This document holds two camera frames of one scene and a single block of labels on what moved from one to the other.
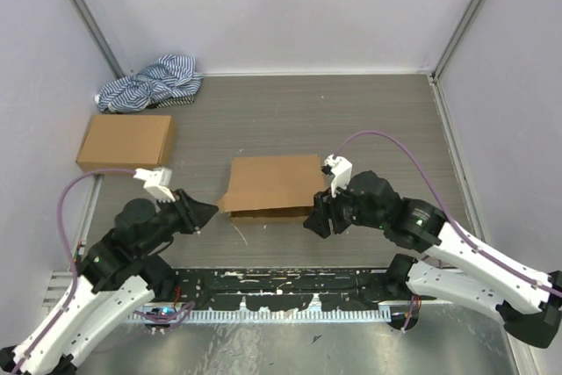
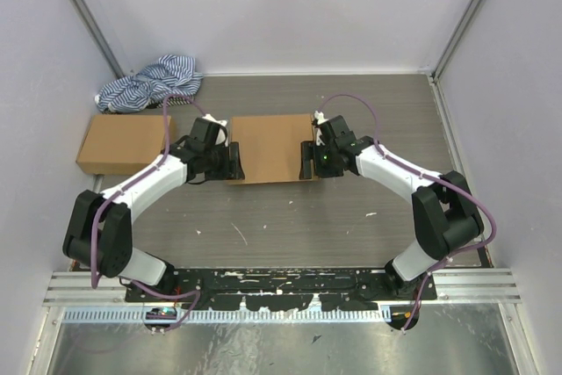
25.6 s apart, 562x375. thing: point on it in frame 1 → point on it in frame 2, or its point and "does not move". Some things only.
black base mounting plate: x=283 y=289 does not move
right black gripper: x=324 y=206 → x=307 y=154
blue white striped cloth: x=171 y=80 does not move
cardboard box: x=268 y=187 → x=270 y=146
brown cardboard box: x=133 y=142 does not move
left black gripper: x=195 y=213 → x=233 y=169
